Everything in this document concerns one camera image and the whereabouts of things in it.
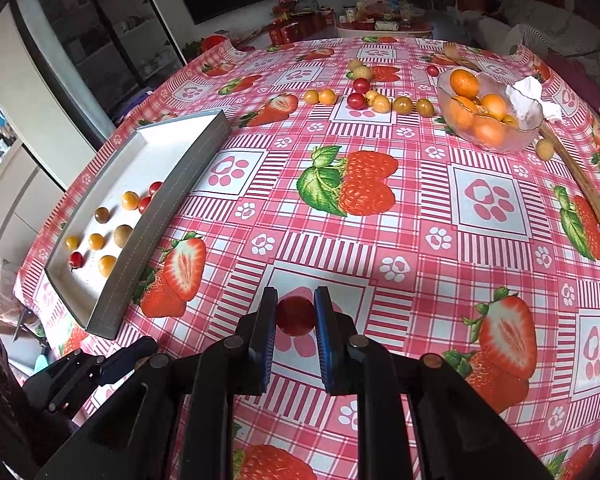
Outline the long wooden stick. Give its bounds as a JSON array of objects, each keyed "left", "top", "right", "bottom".
[{"left": 442, "top": 42, "right": 600, "bottom": 252}]

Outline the white sofa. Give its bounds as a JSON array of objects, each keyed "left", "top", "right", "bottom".
[{"left": 480, "top": 0, "right": 600, "bottom": 61}]

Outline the white tray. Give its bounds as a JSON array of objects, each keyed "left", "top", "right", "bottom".
[{"left": 44, "top": 108, "right": 233, "bottom": 340}]

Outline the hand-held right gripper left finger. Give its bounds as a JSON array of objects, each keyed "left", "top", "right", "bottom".
[{"left": 34, "top": 287, "right": 279, "bottom": 480}]

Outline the crumpled white tissue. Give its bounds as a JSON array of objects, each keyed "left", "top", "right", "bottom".
[{"left": 505, "top": 76, "right": 565, "bottom": 123}]

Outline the strawberry printed tablecloth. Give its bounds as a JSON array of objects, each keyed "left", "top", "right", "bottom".
[{"left": 12, "top": 35, "right": 600, "bottom": 480}]

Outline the stack of red gift boxes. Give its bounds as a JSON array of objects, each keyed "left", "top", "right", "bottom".
[{"left": 269, "top": 12, "right": 337, "bottom": 45}]

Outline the round coffee table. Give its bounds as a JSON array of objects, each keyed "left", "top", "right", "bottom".
[{"left": 336, "top": 7, "right": 435, "bottom": 40}]

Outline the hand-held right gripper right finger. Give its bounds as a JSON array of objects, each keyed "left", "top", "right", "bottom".
[{"left": 314, "top": 286, "right": 552, "bottom": 480}]

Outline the glass door cabinet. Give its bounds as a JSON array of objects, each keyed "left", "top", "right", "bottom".
[{"left": 45, "top": 0, "right": 188, "bottom": 111}]

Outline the glass bowl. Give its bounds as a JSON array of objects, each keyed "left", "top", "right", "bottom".
[{"left": 437, "top": 67, "right": 543, "bottom": 153}]

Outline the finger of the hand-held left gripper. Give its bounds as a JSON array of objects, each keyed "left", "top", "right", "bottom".
[
  {"left": 26, "top": 349, "right": 107, "bottom": 397},
  {"left": 49, "top": 336, "right": 159, "bottom": 419}
]

